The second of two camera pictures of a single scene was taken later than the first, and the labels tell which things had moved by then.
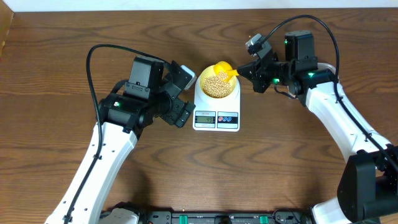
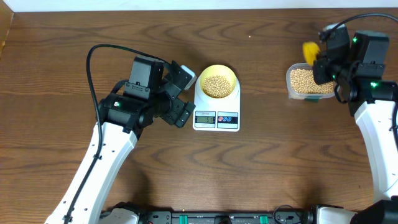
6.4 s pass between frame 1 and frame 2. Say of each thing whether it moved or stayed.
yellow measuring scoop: moved
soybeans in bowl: stayed
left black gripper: stayed
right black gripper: moved
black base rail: stayed
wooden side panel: stayed
